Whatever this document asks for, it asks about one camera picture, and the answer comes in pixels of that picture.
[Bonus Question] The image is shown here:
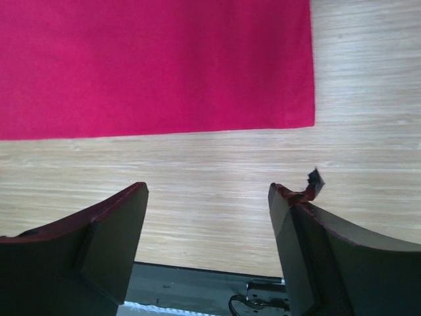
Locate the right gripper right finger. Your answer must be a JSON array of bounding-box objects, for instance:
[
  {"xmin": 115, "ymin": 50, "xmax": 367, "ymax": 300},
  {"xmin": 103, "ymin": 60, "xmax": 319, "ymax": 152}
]
[{"xmin": 268, "ymin": 171, "xmax": 420, "ymax": 315}]

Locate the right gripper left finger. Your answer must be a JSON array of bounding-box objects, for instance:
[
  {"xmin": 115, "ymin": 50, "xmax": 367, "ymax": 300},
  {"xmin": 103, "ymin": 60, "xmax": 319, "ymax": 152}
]
[{"xmin": 1, "ymin": 182, "xmax": 148, "ymax": 315}]

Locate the crimson t shirt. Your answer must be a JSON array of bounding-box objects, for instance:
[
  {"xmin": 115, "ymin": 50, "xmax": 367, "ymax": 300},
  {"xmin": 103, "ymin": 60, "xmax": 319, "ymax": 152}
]
[{"xmin": 1, "ymin": 1, "xmax": 315, "ymax": 140}]

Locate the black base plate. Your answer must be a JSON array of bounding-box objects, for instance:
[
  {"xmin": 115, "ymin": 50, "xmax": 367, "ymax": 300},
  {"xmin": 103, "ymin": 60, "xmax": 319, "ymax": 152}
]
[{"xmin": 117, "ymin": 263, "xmax": 291, "ymax": 315}]

